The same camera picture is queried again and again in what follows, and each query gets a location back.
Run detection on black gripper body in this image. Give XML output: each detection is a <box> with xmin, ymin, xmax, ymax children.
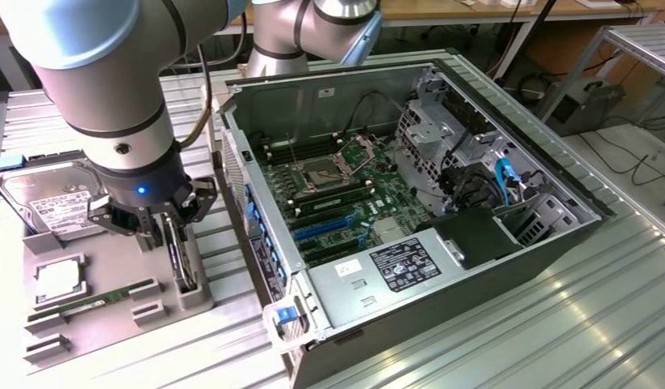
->
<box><xmin>90</xmin><ymin>144</ymin><xmax>197</xmax><ymax>212</ymax></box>

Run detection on silver hard disk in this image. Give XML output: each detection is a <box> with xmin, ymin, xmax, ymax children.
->
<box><xmin>0</xmin><ymin>160</ymin><xmax>111</xmax><ymax>241</ymax></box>

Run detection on grey parts rack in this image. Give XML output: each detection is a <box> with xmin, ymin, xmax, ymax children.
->
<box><xmin>19</xmin><ymin>210</ymin><xmax>215</xmax><ymax>376</ymax></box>

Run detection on blue card retention clips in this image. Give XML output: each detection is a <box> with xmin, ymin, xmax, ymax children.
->
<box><xmin>243</xmin><ymin>184</ymin><xmax>288</xmax><ymax>287</ymax></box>

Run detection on silver CPU chip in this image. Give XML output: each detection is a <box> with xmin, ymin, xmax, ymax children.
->
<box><xmin>34</xmin><ymin>260</ymin><xmax>82</xmax><ymax>304</ymax></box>

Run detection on thin locking lever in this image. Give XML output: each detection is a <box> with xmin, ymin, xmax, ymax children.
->
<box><xmin>288</xmin><ymin>132</ymin><xmax>302</xmax><ymax>168</ymax></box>

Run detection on black RAM slot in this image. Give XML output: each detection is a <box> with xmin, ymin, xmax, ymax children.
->
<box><xmin>259</xmin><ymin>139</ymin><xmax>337</xmax><ymax>154</ymax></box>
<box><xmin>263</xmin><ymin>144</ymin><xmax>340</xmax><ymax>162</ymax></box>

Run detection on CPU socket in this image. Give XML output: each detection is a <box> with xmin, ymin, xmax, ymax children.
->
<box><xmin>297</xmin><ymin>157</ymin><xmax>345</xmax><ymax>192</ymax></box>

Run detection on black expansion slot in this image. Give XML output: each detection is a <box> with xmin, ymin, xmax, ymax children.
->
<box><xmin>302</xmin><ymin>241</ymin><xmax>368</xmax><ymax>263</ymax></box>

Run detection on green motherboard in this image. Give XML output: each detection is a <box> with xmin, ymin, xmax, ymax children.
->
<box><xmin>253</xmin><ymin>133</ymin><xmax>437</xmax><ymax>269</ymax></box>

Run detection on silver chipset heatsink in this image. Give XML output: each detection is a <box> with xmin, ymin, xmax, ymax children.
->
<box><xmin>372</xmin><ymin>220</ymin><xmax>416</xmax><ymax>241</ymax></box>

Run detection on grey power supply unit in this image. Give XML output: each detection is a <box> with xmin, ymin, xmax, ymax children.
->
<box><xmin>305</xmin><ymin>226</ymin><xmax>468</xmax><ymax>330</ymax></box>

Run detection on metal drive cage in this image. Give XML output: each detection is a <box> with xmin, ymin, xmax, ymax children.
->
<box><xmin>396</xmin><ymin>98</ymin><xmax>458</xmax><ymax>164</ymax></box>

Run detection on open black PC case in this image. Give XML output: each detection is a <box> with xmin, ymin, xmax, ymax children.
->
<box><xmin>202</xmin><ymin>47</ymin><xmax>617</xmax><ymax>389</ymax></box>

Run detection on black plastic shroud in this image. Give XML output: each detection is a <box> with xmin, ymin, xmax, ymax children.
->
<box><xmin>418</xmin><ymin>206</ymin><xmax>521</xmax><ymax>271</ymax></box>

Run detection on metal disk bay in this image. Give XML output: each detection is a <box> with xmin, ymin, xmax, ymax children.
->
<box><xmin>496</xmin><ymin>189</ymin><xmax>582</xmax><ymax>249</ymax></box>

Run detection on wooden desk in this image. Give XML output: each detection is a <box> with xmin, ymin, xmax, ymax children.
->
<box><xmin>223</xmin><ymin>0</ymin><xmax>665</xmax><ymax>30</ymax></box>

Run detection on grey floor unit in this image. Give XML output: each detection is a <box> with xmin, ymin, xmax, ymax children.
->
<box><xmin>541</xmin><ymin>74</ymin><xmax>628</xmax><ymax>137</ymax></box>

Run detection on blue disk carrier bracket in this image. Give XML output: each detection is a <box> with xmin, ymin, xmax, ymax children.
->
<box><xmin>0</xmin><ymin>152</ymin><xmax>26</xmax><ymax>173</ymax></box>

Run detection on dark robot cable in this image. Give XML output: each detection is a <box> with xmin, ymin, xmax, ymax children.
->
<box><xmin>175</xmin><ymin>40</ymin><xmax>214</xmax><ymax>147</ymax></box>

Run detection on black motherboard wire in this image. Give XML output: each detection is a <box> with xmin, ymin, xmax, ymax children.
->
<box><xmin>346</xmin><ymin>90</ymin><xmax>408</xmax><ymax>131</ymax></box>

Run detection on black wire bundle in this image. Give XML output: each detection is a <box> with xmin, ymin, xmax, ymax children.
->
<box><xmin>438</xmin><ymin>165</ymin><xmax>508</xmax><ymax>208</ymax></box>

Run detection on blue SATA wire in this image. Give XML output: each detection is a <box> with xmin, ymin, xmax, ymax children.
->
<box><xmin>492</xmin><ymin>156</ymin><xmax>529</xmax><ymax>208</ymax></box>

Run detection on coiled black cable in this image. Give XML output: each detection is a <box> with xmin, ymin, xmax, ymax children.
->
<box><xmin>517</xmin><ymin>71</ymin><xmax>553</xmax><ymax>100</ymax></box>

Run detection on black floor cable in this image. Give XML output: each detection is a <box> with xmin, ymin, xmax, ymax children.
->
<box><xmin>577</xmin><ymin>132</ymin><xmax>665</xmax><ymax>180</ymax></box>

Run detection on metal slat frame table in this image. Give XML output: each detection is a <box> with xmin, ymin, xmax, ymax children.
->
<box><xmin>580</xmin><ymin>25</ymin><xmax>665</xmax><ymax>135</ymax></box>

